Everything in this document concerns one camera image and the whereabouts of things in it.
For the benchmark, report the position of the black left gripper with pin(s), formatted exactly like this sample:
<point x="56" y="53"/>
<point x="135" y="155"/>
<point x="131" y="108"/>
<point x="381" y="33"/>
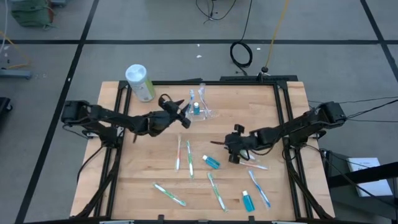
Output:
<point x="161" y="123"/>

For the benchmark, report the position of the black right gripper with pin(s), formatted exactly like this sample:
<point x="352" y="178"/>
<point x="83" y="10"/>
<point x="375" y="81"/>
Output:
<point x="244" y="142"/>

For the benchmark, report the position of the small blue mouthwash bottle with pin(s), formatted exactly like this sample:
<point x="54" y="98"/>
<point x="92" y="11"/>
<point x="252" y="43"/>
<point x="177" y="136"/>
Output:
<point x="213" y="162"/>
<point x="248" y="203"/>
<point x="196" y="109"/>

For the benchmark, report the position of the blue toothbrush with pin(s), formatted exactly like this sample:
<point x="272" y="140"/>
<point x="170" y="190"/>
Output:
<point x="191" y="99"/>
<point x="259" y="188"/>

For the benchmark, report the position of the green toothbrush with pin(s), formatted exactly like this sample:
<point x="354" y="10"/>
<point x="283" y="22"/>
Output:
<point x="189" y="160"/>
<point x="217" y="192"/>
<point x="169" y="194"/>

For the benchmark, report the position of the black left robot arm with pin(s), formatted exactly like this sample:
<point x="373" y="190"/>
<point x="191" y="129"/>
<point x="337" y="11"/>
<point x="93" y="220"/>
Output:
<point x="102" y="114"/>

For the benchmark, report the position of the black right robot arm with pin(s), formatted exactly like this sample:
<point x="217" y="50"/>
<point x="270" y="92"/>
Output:
<point x="298" y="126"/>

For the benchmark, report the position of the clear plastic bag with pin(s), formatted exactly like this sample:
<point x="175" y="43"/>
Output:
<point x="202" y="115"/>

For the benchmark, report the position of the white green wipes canister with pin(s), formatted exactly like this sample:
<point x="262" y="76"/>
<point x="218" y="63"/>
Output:
<point x="140" y="82"/>

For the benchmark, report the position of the black flat bar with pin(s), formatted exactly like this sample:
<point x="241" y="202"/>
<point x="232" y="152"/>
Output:
<point x="280" y="77"/>

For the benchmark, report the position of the black side stand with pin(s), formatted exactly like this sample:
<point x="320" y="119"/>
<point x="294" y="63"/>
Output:
<point x="360" y="175"/>

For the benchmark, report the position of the white booklet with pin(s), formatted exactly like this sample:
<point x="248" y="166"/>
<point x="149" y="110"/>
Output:
<point x="370" y="177"/>

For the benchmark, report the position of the grey metal bar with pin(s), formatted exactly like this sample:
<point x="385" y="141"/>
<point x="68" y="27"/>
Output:
<point x="15" y="74"/>

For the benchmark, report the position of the black floor object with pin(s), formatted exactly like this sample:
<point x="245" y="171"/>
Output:
<point x="4" y="107"/>

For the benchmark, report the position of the green bag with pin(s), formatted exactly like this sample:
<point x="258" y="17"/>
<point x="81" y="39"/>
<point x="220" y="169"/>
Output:
<point x="32" y="14"/>

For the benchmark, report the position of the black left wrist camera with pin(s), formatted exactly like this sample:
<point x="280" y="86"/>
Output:
<point x="166" y="104"/>

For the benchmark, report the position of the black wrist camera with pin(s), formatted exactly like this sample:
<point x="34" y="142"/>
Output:
<point x="238" y="129"/>
<point x="166" y="104"/>

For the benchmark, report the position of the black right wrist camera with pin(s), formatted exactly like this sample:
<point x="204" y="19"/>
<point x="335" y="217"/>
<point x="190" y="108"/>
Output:
<point x="238" y="129"/>

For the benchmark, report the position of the black aluminium table frame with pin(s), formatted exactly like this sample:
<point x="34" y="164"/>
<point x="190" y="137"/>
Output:
<point x="236" y="83"/>

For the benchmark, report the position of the black rail bracket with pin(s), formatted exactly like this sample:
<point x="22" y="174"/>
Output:
<point x="160" y="217"/>
<point x="252" y="219"/>

